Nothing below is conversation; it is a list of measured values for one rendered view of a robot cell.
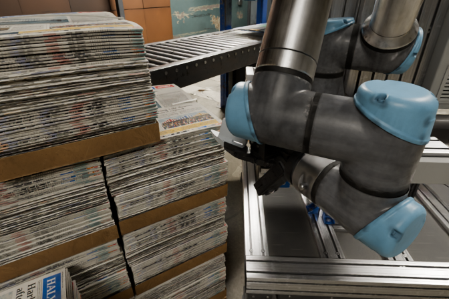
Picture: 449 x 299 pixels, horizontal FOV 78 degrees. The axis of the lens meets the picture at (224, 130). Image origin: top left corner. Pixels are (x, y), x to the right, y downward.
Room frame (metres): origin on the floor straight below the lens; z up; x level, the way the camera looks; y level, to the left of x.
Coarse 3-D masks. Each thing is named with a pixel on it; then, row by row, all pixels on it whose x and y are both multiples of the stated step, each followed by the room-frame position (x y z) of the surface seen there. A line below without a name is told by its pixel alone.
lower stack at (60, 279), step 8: (56, 272) 0.37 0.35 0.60; (64, 272) 0.37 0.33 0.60; (32, 280) 0.35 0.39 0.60; (40, 280) 0.35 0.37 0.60; (48, 280) 0.35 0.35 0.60; (56, 280) 0.35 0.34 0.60; (64, 280) 0.35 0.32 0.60; (16, 288) 0.33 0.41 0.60; (24, 288) 0.33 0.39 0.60; (32, 288) 0.33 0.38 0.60; (40, 288) 0.33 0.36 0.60; (48, 288) 0.33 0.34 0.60; (56, 288) 0.33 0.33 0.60; (64, 288) 0.33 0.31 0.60; (72, 288) 0.36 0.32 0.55; (0, 296) 0.32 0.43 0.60; (8, 296) 0.32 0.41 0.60; (16, 296) 0.32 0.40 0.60; (24, 296) 0.32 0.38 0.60; (32, 296) 0.32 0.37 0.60; (40, 296) 0.32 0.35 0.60; (48, 296) 0.32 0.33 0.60; (56, 296) 0.32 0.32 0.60; (64, 296) 0.32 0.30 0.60; (72, 296) 0.34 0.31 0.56; (80, 296) 0.38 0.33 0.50
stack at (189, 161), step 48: (192, 144) 0.56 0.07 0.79; (0, 192) 0.37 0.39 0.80; (48, 192) 0.41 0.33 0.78; (96, 192) 0.44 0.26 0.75; (144, 192) 0.49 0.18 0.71; (192, 192) 0.55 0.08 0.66; (0, 240) 0.36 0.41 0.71; (48, 240) 0.39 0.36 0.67; (144, 240) 0.48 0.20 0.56; (192, 240) 0.55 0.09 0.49; (0, 288) 0.34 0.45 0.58; (96, 288) 0.41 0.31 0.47; (192, 288) 0.53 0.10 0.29
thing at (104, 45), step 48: (0, 48) 0.40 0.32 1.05; (48, 48) 0.43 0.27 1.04; (96, 48) 0.46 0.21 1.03; (144, 48) 0.50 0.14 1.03; (0, 96) 0.38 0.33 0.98; (48, 96) 0.41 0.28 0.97; (96, 96) 0.45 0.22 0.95; (144, 96) 0.49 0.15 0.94; (0, 144) 0.37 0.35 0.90; (48, 144) 0.41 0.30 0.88
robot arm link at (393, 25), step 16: (384, 0) 0.60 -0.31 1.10; (400, 0) 0.57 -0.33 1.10; (416, 0) 0.57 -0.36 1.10; (384, 16) 0.61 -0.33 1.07; (400, 16) 0.59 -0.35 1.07; (416, 16) 0.61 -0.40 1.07; (368, 32) 0.67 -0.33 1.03; (384, 32) 0.63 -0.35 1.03; (400, 32) 0.62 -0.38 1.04; (416, 32) 0.64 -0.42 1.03; (368, 48) 0.67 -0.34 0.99; (384, 48) 0.63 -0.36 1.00; (400, 48) 0.63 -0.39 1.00; (416, 48) 0.64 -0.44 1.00; (352, 64) 0.70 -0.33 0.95; (368, 64) 0.68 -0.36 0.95; (384, 64) 0.66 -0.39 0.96; (400, 64) 0.65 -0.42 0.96
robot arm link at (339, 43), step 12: (336, 24) 0.72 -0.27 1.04; (348, 24) 0.72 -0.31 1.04; (324, 36) 0.73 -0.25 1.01; (336, 36) 0.72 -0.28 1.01; (348, 36) 0.71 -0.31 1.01; (324, 48) 0.72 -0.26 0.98; (336, 48) 0.71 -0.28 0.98; (348, 48) 0.70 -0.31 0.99; (324, 60) 0.72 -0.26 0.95; (336, 60) 0.72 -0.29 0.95; (348, 60) 0.70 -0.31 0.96; (324, 72) 0.72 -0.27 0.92; (336, 72) 0.72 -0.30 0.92
